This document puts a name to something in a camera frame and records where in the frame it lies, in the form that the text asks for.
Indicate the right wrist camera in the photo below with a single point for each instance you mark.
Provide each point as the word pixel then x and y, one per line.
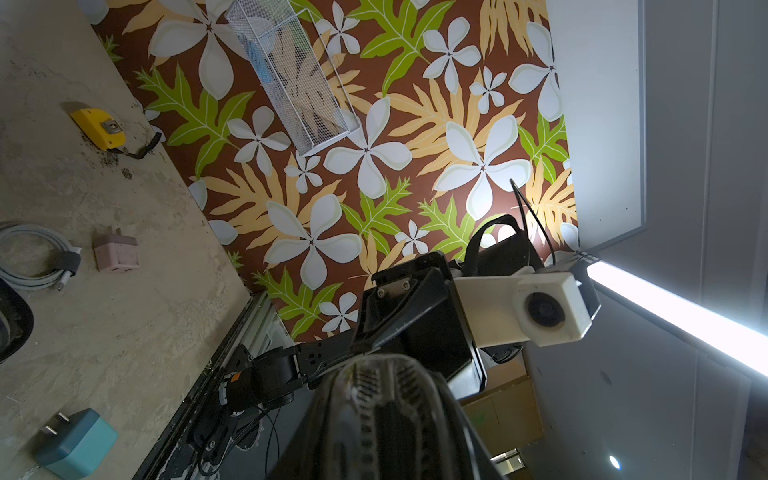
pixel 544 308

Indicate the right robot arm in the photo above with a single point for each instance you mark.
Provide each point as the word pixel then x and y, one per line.
pixel 270 380

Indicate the yellow tape measure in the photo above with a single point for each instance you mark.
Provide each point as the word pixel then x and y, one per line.
pixel 100 128

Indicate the teal charger plug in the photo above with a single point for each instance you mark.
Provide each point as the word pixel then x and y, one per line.
pixel 77 446

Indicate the pink charger plug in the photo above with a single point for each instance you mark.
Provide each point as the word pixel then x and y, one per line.
pixel 115 252

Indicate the white mesh basket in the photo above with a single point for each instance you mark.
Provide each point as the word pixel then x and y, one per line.
pixel 296 70

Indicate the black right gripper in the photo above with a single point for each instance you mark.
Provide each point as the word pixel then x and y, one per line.
pixel 413 309

